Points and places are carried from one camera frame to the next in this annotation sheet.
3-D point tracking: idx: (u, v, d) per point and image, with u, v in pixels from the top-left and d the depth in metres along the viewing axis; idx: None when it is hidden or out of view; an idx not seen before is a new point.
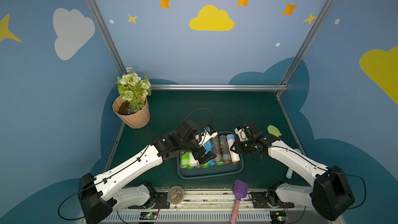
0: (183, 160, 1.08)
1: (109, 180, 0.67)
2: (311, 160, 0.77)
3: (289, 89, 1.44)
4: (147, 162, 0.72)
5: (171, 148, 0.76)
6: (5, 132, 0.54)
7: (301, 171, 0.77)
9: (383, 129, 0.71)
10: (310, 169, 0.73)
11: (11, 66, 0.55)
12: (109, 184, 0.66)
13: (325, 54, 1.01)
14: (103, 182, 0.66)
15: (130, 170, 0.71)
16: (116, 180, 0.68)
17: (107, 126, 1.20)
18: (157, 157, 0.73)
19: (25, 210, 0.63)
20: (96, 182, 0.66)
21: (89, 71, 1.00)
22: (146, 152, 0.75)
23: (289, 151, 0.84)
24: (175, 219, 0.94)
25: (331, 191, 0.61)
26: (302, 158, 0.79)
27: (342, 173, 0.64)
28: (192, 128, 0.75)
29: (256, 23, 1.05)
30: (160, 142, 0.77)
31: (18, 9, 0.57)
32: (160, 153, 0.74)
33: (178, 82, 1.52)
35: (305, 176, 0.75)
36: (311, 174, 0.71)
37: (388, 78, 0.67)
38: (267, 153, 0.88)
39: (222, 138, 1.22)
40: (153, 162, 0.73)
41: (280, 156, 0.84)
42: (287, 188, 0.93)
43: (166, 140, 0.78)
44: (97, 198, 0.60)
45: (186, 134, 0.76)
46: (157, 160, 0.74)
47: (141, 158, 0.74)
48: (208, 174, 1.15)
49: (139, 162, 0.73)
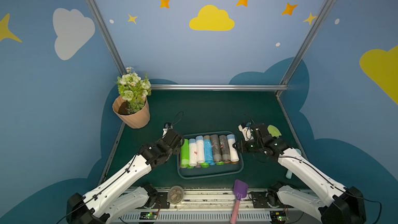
0: (183, 159, 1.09)
1: (99, 196, 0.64)
2: (327, 177, 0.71)
3: (289, 89, 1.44)
4: (136, 171, 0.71)
5: (159, 154, 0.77)
6: (6, 132, 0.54)
7: (315, 187, 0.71)
9: (383, 129, 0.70)
10: (326, 187, 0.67)
11: (11, 66, 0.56)
12: (100, 200, 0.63)
13: (325, 53, 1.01)
14: (94, 199, 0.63)
15: (120, 182, 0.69)
16: (107, 194, 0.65)
17: (107, 126, 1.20)
18: (146, 164, 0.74)
19: (25, 210, 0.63)
20: (86, 200, 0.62)
21: (89, 71, 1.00)
22: (134, 162, 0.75)
23: (303, 163, 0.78)
24: (175, 219, 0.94)
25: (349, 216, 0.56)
26: (316, 173, 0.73)
27: (360, 196, 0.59)
28: (179, 135, 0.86)
29: (256, 23, 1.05)
30: (147, 151, 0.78)
31: (17, 9, 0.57)
32: (150, 160, 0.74)
33: (178, 82, 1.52)
35: (318, 194, 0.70)
36: (328, 195, 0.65)
37: (389, 78, 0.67)
38: (276, 160, 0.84)
39: (222, 138, 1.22)
40: (143, 170, 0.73)
41: (292, 167, 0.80)
42: (290, 193, 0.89)
43: (153, 148, 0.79)
44: (89, 215, 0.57)
45: (173, 140, 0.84)
46: (144, 169, 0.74)
47: (129, 169, 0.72)
48: (208, 174, 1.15)
49: (128, 172, 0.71)
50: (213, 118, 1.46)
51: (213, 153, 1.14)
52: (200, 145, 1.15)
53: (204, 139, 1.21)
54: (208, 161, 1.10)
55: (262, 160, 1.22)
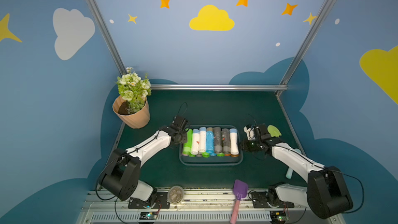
0: (185, 147, 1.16)
1: (139, 150, 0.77)
2: (310, 159, 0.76)
3: (289, 88, 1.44)
4: (162, 138, 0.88)
5: (174, 131, 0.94)
6: (6, 132, 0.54)
7: (299, 168, 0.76)
9: (383, 129, 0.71)
10: (307, 166, 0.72)
11: (10, 65, 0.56)
12: (141, 152, 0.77)
13: (325, 53, 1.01)
14: (136, 151, 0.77)
15: (153, 143, 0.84)
16: (145, 150, 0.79)
17: (107, 125, 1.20)
18: (168, 136, 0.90)
19: (26, 209, 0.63)
20: (128, 151, 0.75)
21: (89, 70, 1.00)
22: (160, 132, 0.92)
23: (291, 150, 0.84)
24: (175, 219, 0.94)
25: (324, 187, 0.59)
26: (300, 156, 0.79)
27: (339, 172, 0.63)
28: (186, 119, 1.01)
29: (256, 23, 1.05)
30: (166, 128, 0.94)
31: (18, 10, 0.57)
32: (170, 134, 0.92)
33: (178, 82, 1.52)
35: (302, 174, 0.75)
36: (307, 170, 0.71)
37: (388, 78, 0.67)
38: (272, 154, 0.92)
39: (224, 131, 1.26)
40: (167, 141, 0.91)
41: (282, 156, 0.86)
42: (287, 187, 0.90)
43: (169, 128, 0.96)
44: (136, 160, 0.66)
45: (182, 123, 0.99)
46: (167, 139, 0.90)
47: (157, 136, 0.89)
48: (208, 163, 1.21)
49: (156, 138, 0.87)
50: (213, 118, 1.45)
51: (214, 144, 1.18)
52: (202, 135, 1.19)
53: (207, 130, 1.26)
54: (208, 151, 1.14)
55: (259, 158, 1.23)
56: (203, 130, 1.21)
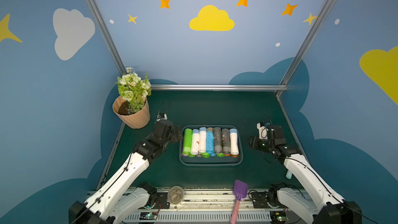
0: (185, 147, 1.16)
1: (102, 198, 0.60)
2: (328, 186, 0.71)
3: (289, 88, 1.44)
4: (135, 168, 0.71)
5: (154, 148, 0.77)
6: (6, 132, 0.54)
7: (313, 193, 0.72)
9: (383, 129, 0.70)
10: (323, 194, 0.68)
11: (11, 65, 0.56)
12: (104, 201, 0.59)
13: (325, 53, 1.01)
14: (97, 202, 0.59)
15: (121, 182, 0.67)
16: (110, 195, 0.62)
17: (107, 126, 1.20)
18: (144, 160, 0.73)
19: (26, 209, 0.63)
20: (88, 205, 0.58)
21: (89, 71, 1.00)
22: (131, 160, 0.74)
23: (308, 168, 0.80)
24: (175, 219, 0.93)
25: (337, 223, 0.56)
26: (317, 180, 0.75)
27: (358, 211, 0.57)
28: (168, 125, 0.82)
29: (255, 23, 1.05)
30: (141, 147, 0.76)
31: (18, 10, 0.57)
32: (146, 156, 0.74)
33: (178, 83, 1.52)
35: (314, 199, 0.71)
36: (322, 200, 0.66)
37: (388, 78, 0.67)
38: (283, 162, 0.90)
39: (224, 131, 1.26)
40: (142, 169, 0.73)
41: (295, 170, 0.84)
42: (289, 194, 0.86)
43: (146, 144, 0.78)
44: (97, 219, 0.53)
45: (164, 132, 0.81)
46: (144, 164, 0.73)
47: (127, 167, 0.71)
48: (208, 163, 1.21)
49: (127, 170, 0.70)
50: (213, 118, 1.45)
51: (214, 144, 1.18)
52: (202, 135, 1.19)
53: (207, 130, 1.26)
54: (208, 151, 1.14)
55: (270, 160, 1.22)
56: (203, 130, 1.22)
